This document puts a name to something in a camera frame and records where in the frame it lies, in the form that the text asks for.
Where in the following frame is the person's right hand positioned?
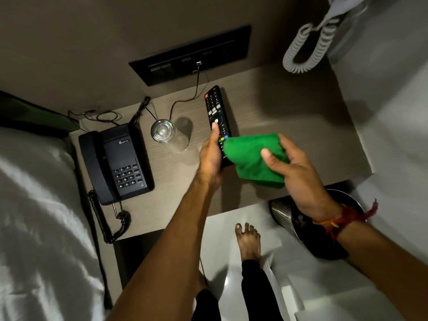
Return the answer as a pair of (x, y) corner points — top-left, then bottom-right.
(261, 133), (342, 224)

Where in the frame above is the person's left hand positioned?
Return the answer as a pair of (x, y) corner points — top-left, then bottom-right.
(198, 122), (224, 184)

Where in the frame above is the black tv remote control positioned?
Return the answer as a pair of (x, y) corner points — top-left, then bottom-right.
(204, 85), (235, 168)

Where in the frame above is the green microfiber cloth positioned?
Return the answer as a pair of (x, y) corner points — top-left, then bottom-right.
(223, 133), (291, 189)

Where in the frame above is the person's left forearm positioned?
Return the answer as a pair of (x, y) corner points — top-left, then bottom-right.
(106, 175), (224, 321)

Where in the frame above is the person's right forearm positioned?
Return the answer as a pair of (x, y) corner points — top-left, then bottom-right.
(329, 210), (428, 321)

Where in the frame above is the wooden bedside table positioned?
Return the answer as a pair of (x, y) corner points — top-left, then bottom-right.
(68, 62), (373, 305)

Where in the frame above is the clear drinking glass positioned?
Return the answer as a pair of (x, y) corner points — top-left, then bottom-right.
(150, 119), (190, 153)

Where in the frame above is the perforated metal waste bin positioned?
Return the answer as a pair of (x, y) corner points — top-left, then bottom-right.
(269, 189), (366, 261)

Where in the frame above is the person's foot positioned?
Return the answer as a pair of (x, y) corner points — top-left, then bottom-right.
(235, 223), (261, 263)

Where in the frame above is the red thread wristband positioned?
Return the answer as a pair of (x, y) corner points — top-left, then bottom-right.
(313, 199), (379, 243)

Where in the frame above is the black desk telephone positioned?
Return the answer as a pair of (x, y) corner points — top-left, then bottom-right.
(78, 123), (155, 206)

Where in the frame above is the black telephone handset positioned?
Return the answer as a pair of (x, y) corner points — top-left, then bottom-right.
(78, 130), (120, 206)

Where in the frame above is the person's black trouser leg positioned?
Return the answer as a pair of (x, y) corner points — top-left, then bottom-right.
(241, 259), (285, 321)

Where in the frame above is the dark headboard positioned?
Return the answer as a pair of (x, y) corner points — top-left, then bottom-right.
(0, 90), (81, 139)

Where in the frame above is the white bed sheet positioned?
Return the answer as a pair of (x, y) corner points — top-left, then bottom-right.
(0, 126), (106, 321)

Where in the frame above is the thin black cable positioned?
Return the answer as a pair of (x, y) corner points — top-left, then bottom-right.
(169, 62), (202, 121)

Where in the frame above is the black wall switch panel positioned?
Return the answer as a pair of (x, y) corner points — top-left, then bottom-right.
(128, 25), (252, 87)

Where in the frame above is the black phone line cable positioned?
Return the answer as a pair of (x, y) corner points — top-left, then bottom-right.
(68, 96), (158, 127)

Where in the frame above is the grey coiled cord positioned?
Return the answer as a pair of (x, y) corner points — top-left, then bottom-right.
(282, 16), (340, 74)

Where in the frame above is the black coiled telephone cord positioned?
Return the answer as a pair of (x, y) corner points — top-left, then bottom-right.
(88, 189), (132, 245)

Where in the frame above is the grey wall appliance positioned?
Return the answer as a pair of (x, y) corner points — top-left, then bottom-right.
(316, 0), (372, 30)

